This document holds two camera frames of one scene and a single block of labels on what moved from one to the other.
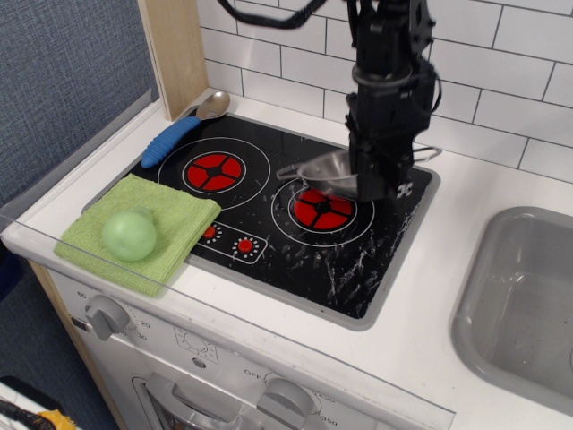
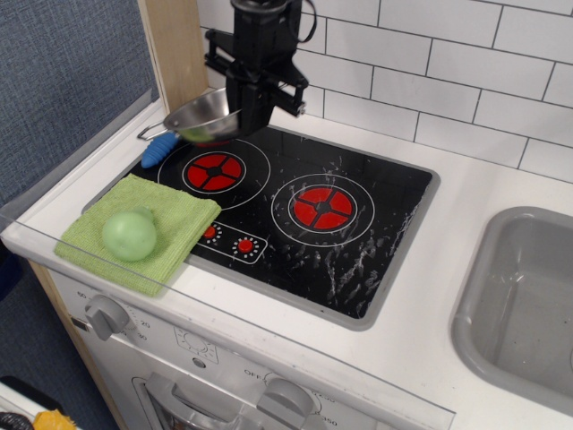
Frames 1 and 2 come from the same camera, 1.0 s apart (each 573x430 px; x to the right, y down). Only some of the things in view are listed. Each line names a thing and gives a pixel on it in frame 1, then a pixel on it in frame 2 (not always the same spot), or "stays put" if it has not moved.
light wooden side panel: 175,38 stays put
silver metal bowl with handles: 332,171 to 203,119
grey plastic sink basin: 513,325 stays put
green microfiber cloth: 180,224 stays put
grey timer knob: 106,316 stays put
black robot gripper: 385,113 to 258,61
